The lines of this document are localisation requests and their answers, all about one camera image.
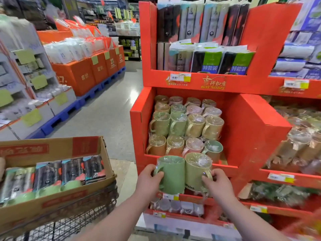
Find person's right hand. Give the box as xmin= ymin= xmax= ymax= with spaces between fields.
xmin=202 ymin=169 xmax=235 ymax=205

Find person's left hand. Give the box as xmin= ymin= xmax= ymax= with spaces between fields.
xmin=134 ymin=164 xmax=165 ymax=202

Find green ceramic mug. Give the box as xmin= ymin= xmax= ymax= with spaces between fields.
xmin=153 ymin=155 xmax=186 ymax=195

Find pale yellow ceramic mug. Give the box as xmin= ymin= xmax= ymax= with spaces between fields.
xmin=185 ymin=152 xmax=213 ymax=193

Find person's left forearm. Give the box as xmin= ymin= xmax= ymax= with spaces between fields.
xmin=75 ymin=194 xmax=152 ymax=241

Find person's right forearm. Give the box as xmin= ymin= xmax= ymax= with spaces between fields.
xmin=216 ymin=198 xmax=290 ymax=241

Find row of pale wrapped cups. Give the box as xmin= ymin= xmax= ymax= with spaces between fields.
xmin=150 ymin=198 xmax=205 ymax=217

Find white cardboard base box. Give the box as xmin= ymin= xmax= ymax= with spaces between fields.
xmin=142 ymin=213 xmax=242 ymax=241

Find stack of pastel wrapped mugs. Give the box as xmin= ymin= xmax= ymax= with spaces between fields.
xmin=145 ymin=95 xmax=225 ymax=164

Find dark tall packet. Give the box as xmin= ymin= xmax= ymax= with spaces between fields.
xmin=83 ymin=155 xmax=106 ymax=185
xmin=33 ymin=161 xmax=62 ymax=191
xmin=61 ymin=158 xmax=86 ymax=184

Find red cardboard display stand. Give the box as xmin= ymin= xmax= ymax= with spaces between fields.
xmin=238 ymin=75 xmax=321 ymax=241
xmin=130 ymin=1 xmax=302 ymax=224

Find pile of wrapped dark items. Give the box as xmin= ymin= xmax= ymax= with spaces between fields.
xmin=247 ymin=181 xmax=316 ymax=207

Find brown cardboard box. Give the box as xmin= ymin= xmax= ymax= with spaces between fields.
xmin=0 ymin=136 xmax=117 ymax=230

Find pile of wrapped glass cups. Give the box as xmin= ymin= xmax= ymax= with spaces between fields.
xmin=265 ymin=96 xmax=321 ymax=175

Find blue plastic pallet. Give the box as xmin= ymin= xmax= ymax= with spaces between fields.
xmin=76 ymin=66 xmax=126 ymax=107
xmin=25 ymin=99 xmax=81 ymax=140

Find row of green label packets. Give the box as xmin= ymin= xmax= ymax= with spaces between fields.
xmin=169 ymin=41 xmax=256 ymax=75

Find orange cardboard box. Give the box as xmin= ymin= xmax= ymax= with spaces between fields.
xmin=51 ymin=58 xmax=97 ymax=97
xmin=115 ymin=45 xmax=126 ymax=70
xmin=103 ymin=49 xmax=119 ymax=77
xmin=86 ymin=52 xmax=109 ymax=84

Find dark background shelf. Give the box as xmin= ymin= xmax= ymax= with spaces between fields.
xmin=118 ymin=35 xmax=141 ymax=62

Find grey green tall packet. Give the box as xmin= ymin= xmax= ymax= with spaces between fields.
xmin=0 ymin=167 xmax=36 ymax=204

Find clear plastic storage boxes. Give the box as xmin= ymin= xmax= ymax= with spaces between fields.
xmin=115 ymin=22 xmax=141 ymax=37

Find row of tall dark packets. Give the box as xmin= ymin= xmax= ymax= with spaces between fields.
xmin=157 ymin=2 xmax=251 ymax=71

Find white stacked display boxes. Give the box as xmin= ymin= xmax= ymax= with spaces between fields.
xmin=0 ymin=14 xmax=77 ymax=141

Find stack of white blue packs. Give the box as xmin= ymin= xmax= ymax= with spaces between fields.
xmin=270 ymin=0 xmax=321 ymax=80

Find pile of orange white packets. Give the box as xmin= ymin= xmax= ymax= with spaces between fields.
xmin=55 ymin=16 xmax=102 ymax=39

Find wire shopping cart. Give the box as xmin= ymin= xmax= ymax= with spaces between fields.
xmin=0 ymin=180 xmax=120 ymax=241

